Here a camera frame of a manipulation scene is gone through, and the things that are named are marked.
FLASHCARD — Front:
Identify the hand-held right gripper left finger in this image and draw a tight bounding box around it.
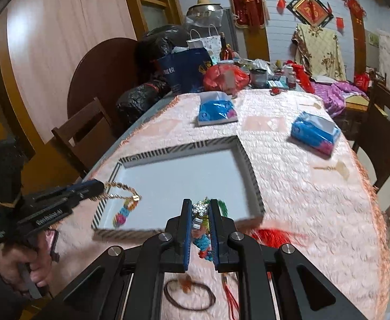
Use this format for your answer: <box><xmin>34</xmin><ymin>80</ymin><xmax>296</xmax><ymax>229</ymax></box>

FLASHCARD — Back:
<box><xmin>48</xmin><ymin>199</ymin><xmax>196</xmax><ymax>320</ymax></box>

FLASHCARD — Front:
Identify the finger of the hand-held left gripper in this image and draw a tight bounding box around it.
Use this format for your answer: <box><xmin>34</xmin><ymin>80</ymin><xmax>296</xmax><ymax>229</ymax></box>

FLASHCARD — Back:
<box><xmin>58</xmin><ymin>179</ymin><xmax>105</xmax><ymax>197</ymax></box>
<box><xmin>69</xmin><ymin>190</ymin><xmax>105</xmax><ymax>207</ymax></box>

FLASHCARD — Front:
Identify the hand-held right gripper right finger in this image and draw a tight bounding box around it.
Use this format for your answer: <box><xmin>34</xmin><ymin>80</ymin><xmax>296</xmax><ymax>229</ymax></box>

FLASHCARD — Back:
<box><xmin>209</xmin><ymin>199</ymin><xmax>352</xmax><ymax>320</ymax></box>

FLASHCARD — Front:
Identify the teal bead snowflake bracelet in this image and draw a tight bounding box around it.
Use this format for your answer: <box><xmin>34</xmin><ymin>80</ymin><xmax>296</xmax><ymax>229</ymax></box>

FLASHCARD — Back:
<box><xmin>191</xmin><ymin>197</ymin><xmax>227</xmax><ymax>261</ymax></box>

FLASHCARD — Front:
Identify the gold chain necklace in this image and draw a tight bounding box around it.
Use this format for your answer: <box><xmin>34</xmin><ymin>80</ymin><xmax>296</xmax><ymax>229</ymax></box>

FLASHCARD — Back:
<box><xmin>102</xmin><ymin>182</ymin><xmax>141</xmax><ymax>229</ymax></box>

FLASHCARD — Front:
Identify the striped cardboard box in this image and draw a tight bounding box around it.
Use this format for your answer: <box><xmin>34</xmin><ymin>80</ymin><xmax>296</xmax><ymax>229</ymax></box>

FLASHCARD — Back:
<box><xmin>91</xmin><ymin>137</ymin><xmax>265</xmax><ymax>232</ymax></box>

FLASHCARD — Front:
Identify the person's left hand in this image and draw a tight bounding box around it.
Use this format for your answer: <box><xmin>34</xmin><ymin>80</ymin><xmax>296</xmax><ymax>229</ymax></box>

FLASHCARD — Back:
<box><xmin>0</xmin><ymin>230</ymin><xmax>54</xmax><ymax>294</ymax></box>

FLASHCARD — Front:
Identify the smartphone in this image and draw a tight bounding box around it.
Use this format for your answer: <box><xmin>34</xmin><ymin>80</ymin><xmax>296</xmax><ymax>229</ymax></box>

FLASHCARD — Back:
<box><xmin>46</xmin><ymin>229</ymin><xmax>61</xmax><ymax>262</ymax></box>

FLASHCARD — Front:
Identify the brown wooden chair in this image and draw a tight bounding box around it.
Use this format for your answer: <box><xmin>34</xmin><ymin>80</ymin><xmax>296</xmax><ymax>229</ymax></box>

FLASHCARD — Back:
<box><xmin>51</xmin><ymin>97</ymin><xmax>116</xmax><ymax>179</ymax></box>

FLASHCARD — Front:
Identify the red tassel ornament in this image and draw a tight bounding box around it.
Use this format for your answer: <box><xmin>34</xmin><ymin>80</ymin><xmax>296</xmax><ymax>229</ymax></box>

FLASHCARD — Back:
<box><xmin>248</xmin><ymin>228</ymin><xmax>311</xmax><ymax>249</ymax></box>

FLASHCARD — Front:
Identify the small black plastic bag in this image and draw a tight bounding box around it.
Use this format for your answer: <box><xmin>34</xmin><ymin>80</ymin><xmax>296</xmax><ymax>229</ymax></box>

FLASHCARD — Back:
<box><xmin>116</xmin><ymin>77</ymin><xmax>172</xmax><ymax>124</ymax></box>

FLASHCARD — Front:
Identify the round wooden tabletop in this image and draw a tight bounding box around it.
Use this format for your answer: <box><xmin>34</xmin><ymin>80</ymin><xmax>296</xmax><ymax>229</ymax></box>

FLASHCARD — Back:
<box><xmin>66</xmin><ymin>38</ymin><xmax>149</xmax><ymax>130</ymax></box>

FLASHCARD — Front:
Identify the blue tissue pack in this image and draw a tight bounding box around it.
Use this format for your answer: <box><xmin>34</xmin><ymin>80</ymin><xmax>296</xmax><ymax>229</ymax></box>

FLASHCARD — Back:
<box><xmin>290</xmin><ymin>111</ymin><xmax>341</xmax><ymax>157</ymax></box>
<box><xmin>197</xmin><ymin>91</ymin><xmax>238</xmax><ymax>127</ymax></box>

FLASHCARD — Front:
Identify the blue paper bag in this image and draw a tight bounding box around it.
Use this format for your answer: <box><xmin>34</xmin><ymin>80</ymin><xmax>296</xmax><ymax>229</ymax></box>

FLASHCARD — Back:
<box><xmin>155</xmin><ymin>48</ymin><xmax>214</xmax><ymax>94</ymax></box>

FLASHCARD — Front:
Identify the red plastic bag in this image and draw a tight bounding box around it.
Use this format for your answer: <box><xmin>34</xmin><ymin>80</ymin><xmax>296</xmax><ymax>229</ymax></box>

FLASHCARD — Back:
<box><xmin>203</xmin><ymin>64</ymin><xmax>250</xmax><ymax>93</ymax></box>

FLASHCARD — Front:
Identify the large black plastic bag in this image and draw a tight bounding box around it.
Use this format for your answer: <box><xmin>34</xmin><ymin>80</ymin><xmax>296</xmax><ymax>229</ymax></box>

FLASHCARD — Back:
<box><xmin>135</xmin><ymin>25</ymin><xmax>190</xmax><ymax>74</ymax></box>

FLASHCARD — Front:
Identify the metal pot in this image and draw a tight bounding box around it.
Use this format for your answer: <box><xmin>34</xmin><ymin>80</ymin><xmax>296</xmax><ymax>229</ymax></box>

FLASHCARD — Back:
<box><xmin>250</xmin><ymin>69</ymin><xmax>269</xmax><ymax>88</ymax></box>

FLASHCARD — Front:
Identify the purple blanket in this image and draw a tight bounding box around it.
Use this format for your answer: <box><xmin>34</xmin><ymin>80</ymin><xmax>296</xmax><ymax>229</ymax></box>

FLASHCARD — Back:
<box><xmin>310</xmin><ymin>80</ymin><xmax>371</xmax><ymax>114</ymax></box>

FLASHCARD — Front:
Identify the dark glass bottle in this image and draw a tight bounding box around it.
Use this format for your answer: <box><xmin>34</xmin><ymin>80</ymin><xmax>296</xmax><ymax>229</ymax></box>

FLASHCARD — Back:
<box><xmin>219</xmin><ymin>33</ymin><xmax>232</xmax><ymax>61</ymax></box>

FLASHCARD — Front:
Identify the white paper bag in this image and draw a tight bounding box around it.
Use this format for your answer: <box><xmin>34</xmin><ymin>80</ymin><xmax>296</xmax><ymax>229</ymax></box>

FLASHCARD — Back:
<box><xmin>186</xmin><ymin>28</ymin><xmax>222</xmax><ymax>57</ymax></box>

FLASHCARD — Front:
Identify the dark wooden chair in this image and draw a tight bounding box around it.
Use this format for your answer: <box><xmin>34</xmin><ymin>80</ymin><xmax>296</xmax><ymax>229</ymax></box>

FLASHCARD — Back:
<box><xmin>352</xmin><ymin>80</ymin><xmax>390</xmax><ymax>190</ymax></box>

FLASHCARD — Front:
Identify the yellow floral garment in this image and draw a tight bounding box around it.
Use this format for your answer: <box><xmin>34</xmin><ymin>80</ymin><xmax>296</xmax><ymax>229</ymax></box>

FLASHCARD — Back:
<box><xmin>292</xmin><ymin>23</ymin><xmax>346</xmax><ymax>81</ymax></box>

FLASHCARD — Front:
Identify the framed red diamond decoration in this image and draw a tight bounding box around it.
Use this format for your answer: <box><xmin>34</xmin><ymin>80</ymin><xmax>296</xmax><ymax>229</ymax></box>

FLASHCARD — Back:
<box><xmin>286</xmin><ymin>0</ymin><xmax>334</xmax><ymax>27</ymax></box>

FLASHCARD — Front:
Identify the brown hair tie with flower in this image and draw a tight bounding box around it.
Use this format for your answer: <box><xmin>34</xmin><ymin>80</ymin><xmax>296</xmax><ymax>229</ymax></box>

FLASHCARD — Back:
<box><xmin>163</xmin><ymin>278</ymin><xmax>216</xmax><ymax>310</ymax></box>

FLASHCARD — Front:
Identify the red cord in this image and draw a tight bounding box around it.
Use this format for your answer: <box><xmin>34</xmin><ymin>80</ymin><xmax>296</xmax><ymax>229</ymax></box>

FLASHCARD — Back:
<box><xmin>222</xmin><ymin>271</ymin><xmax>240</xmax><ymax>320</ymax></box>

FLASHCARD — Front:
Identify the large red knot wall hanging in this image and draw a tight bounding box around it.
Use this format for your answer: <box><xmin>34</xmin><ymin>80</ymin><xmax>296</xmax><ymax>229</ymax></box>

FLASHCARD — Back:
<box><xmin>226</xmin><ymin>0</ymin><xmax>267</xmax><ymax>29</ymax></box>

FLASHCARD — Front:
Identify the small red knot wall hanging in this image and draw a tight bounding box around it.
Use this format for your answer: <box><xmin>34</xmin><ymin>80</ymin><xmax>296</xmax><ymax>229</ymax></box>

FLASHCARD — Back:
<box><xmin>345</xmin><ymin>0</ymin><xmax>365</xmax><ymax>24</ymax></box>

